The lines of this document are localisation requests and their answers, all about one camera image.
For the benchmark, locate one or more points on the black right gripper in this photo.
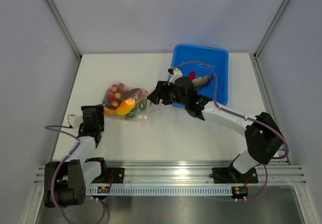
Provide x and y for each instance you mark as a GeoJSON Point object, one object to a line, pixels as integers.
{"type": "Point", "coordinates": [162, 87]}

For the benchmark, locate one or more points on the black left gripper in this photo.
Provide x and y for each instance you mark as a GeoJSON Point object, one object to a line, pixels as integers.
{"type": "Point", "coordinates": [100, 112]}

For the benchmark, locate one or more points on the clear zip top bag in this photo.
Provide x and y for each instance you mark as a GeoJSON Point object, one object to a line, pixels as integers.
{"type": "Point", "coordinates": [138, 94]}

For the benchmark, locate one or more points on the red toy chili pepper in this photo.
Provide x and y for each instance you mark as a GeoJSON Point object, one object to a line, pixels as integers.
{"type": "Point", "coordinates": [191, 76]}

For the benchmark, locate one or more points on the grey toy fish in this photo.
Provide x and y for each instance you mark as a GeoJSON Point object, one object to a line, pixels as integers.
{"type": "Point", "coordinates": [200, 82]}

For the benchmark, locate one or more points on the green toy pepper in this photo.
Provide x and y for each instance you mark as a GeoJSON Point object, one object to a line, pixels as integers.
{"type": "Point", "coordinates": [137, 110]}

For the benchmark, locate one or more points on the orange toy fruit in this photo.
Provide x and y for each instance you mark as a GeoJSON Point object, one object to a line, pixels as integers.
{"type": "Point", "coordinates": [125, 107]}

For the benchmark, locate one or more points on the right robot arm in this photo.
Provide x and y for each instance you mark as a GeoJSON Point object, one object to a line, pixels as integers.
{"type": "Point", "coordinates": [263, 137]}

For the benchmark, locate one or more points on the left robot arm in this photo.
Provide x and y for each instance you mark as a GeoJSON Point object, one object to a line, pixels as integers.
{"type": "Point", "coordinates": [66, 180]}

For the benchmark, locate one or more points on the orange toy croissant bread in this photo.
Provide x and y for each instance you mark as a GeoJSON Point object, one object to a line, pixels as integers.
{"type": "Point", "coordinates": [109, 112]}

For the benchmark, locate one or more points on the red toy grape bunch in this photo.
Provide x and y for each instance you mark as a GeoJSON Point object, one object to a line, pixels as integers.
{"type": "Point", "coordinates": [115, 95]}

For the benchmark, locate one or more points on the blue plastic bin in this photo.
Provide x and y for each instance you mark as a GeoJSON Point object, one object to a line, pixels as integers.
{"type": "Point", "coordinates": [204, 61]}

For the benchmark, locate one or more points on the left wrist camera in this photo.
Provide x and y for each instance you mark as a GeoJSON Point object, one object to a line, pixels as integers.
{"type": "Point", "coordinates": [74, 121]}

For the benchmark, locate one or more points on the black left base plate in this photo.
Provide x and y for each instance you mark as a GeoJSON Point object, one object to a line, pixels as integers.
{"type": "Point", "coordinates": [116, 175]}

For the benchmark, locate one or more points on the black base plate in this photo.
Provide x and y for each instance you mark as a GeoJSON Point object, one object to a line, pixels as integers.
{"type": "Point", "coordinates": [228, 175]}
{"type": "Point", "coordinates": [116, 175]}

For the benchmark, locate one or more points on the white slotted cable duct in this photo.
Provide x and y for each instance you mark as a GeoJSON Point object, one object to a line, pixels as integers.
{"type": "Point", "coordinates": [159, 191]}

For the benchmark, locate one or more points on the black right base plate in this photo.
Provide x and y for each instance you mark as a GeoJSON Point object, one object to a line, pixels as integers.
{"type": "Point", "coordinates": [228, 175]}

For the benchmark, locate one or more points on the aluminium frame post left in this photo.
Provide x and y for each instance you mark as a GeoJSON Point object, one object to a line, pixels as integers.
{"type": "Point", "coordinates": [63, 27]}

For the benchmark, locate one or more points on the aluminium frame post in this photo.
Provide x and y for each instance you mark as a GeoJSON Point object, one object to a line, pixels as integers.
{"type": "Point", "coordinates": [63, 27]}
{"type": "Point", "coordinates": [277, 17]}

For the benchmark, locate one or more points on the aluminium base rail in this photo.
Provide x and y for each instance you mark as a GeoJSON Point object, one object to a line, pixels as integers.
{"type": "Point", "coordinates": [196, 173]}

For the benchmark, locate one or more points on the aluminium frame post right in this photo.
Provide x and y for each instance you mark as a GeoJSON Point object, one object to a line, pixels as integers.
{"type": "Point", "coordinates": [277, 17]}

